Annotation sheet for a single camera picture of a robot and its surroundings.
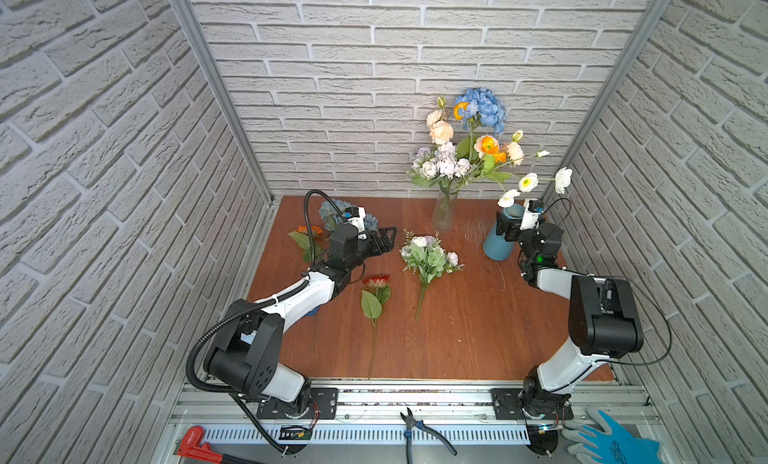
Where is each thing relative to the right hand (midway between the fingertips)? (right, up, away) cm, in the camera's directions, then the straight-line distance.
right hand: (514, 207), depth 91 cm
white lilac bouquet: (-25, +12, -6) cm, 28 cm away
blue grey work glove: (+9, -57, -23) cm, 63 cm away
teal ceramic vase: (-3, -13, +6) cm, 15 cm away
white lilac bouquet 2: (-28, -16, +3) cm, 32 cm away
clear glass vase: (-20, 0, +15) cm, 25 cm away
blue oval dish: (-54, -23, -34) cm, 68 cm away
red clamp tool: (-83, -58, -25) cm, 104 cm away
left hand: (-40, -6, -7) cm, 41 cm away
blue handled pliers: (-34, -54, -21) cm, 67 cm away
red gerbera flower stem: (-44, -30, -4) cm, 54 cm away
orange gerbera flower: (-70, -10, +10) cm, 72 cm away
